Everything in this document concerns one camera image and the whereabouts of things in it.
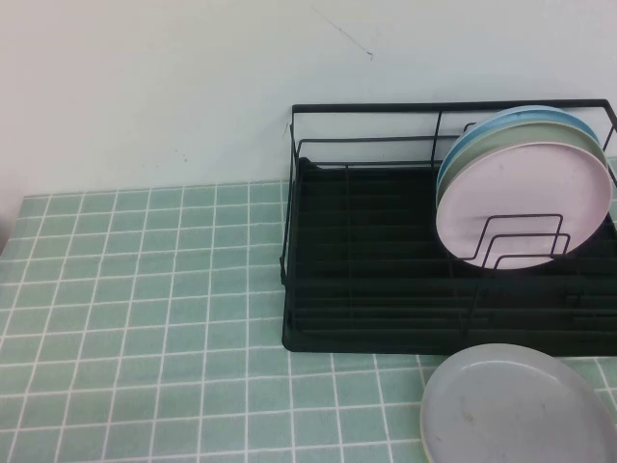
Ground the pink round plate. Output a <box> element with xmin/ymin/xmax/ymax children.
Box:
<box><xmin>435</xmin><ymin>143</ymin><xmax>614</xmax><ymax>276</ymax></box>

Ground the green round plate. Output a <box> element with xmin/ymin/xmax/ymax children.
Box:
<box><xmin>437</xmin><ymin>121</ymin><xmax>609</xmax><ymax>195</ymax></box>

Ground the blue round plate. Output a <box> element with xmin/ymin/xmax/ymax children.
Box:
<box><xmin>439</xmin><ymin>104</ymin><xmax>602</xmax><ymax>184</ymax></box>

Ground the grey round plate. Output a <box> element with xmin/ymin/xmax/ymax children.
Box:
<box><xmin>419</xmin><ymin>342</ymin><xmax>617</xmax><ymax>463</ymax></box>

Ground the black drip tray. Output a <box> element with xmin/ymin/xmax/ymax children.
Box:
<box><xmin>281</xmin><ymin>156</ymin><xmax>617</xmax><ymax>358</ymax></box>

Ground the green tile-pattern tablecloth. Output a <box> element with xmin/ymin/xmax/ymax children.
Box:
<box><xmin>0</xmin><ymin>156</ymin><xmax>617</xmax><ymax>463</ymax></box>

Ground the black wire dish rack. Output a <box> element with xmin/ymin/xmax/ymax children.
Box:
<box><xmin>278</xmin><ymin>98</ymin><xmax>617</xmax><ymax>349</ymax></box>

